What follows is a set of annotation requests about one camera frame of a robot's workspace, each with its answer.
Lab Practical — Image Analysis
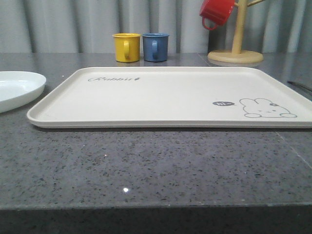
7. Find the yellow enamel mug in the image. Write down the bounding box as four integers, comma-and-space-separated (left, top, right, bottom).
113, 33, 141, 62

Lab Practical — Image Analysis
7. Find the blue enamel mug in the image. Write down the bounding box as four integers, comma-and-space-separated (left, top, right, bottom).
142, 33, 169, 62

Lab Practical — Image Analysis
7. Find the grey curtain backdrop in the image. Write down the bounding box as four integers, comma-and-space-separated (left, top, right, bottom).
0, 0, 312, 53

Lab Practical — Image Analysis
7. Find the red enamel mug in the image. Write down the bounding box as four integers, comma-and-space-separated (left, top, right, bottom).
199, 0, 236, 30

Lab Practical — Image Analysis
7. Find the silver metal fork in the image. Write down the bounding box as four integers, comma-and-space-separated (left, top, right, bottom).
287, 81, 312, 93

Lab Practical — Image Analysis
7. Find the white round plate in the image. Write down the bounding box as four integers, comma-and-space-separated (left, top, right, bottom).
0, 71, 46, 113

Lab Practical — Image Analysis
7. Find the cream rabbit print tray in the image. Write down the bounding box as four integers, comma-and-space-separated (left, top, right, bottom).
27, 67, 312, 128

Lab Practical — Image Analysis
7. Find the wooden mug tree stand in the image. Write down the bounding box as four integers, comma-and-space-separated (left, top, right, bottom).
208, 0, 264, 63

